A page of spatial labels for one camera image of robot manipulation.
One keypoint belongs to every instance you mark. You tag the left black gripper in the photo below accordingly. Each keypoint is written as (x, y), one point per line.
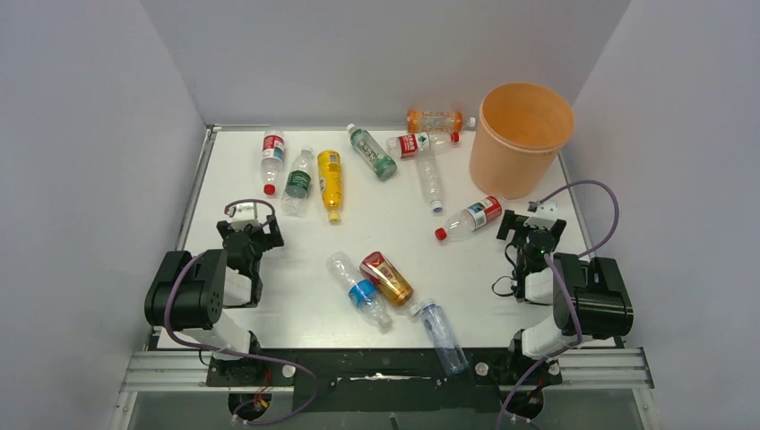
(271, 239)

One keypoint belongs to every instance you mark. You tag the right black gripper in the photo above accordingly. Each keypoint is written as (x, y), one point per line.
(514, 222)

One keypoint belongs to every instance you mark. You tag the red label red cap bottle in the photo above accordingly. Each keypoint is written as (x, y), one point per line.
(467, 222)

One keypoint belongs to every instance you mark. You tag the yellow juice bottle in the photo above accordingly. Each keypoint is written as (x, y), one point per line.
(330, 181)

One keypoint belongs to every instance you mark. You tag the blue label clear bottle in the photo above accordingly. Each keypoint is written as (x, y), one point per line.
(362, 293)

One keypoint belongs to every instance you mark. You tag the red gold drink bottle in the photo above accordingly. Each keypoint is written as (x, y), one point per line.
(397, 291)

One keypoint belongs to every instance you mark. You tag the light blue tinted bottle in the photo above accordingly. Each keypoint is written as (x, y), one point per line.
(445, 342)

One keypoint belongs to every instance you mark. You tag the clear bottle blue cap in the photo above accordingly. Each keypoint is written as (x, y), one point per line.
(429, 180)

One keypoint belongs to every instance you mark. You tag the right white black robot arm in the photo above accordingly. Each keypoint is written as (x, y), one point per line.
(588, 299)

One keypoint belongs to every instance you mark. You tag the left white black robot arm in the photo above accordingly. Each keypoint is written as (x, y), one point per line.
(191, 295)

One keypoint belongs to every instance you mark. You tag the orange plastic bin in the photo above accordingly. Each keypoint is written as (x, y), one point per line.
(522, 127)

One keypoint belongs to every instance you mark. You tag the dark green label bottle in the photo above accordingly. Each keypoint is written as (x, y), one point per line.
(299, 179)

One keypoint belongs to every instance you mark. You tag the red white label bottle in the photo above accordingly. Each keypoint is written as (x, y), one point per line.
(272, 161)

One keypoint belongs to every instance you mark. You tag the red green label bottle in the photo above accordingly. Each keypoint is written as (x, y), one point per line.
(410, 145)

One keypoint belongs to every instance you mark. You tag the green label clear bottle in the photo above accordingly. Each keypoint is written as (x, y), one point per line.
(378, 160)

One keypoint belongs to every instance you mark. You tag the orange drink bottle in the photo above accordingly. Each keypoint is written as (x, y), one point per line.
(439, 121)

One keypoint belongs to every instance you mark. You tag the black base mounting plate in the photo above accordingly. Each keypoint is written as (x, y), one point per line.
(384, 380)

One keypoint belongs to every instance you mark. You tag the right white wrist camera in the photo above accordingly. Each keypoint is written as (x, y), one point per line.
(542, 215)

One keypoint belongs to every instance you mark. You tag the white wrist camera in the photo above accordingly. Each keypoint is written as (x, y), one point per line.
(243, 215)
(542, 215)

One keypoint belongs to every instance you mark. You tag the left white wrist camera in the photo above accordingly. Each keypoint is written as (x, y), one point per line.
(243, 215)

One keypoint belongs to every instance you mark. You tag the aluminium frame rail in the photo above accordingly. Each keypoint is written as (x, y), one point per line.
(588, 368)

